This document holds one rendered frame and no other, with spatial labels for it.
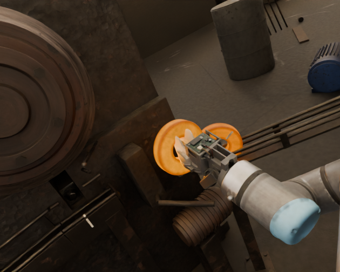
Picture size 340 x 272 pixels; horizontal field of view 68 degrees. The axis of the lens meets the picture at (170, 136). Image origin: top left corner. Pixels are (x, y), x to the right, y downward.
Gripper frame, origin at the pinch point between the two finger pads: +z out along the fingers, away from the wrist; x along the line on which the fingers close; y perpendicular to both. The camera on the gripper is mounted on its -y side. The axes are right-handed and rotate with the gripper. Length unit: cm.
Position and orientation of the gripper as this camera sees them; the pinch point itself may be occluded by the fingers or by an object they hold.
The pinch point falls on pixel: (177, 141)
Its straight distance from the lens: 70.3
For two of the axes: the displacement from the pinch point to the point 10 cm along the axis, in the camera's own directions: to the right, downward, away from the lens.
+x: -7.7, 5.3, -3.5
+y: -2.0, -7.2, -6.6
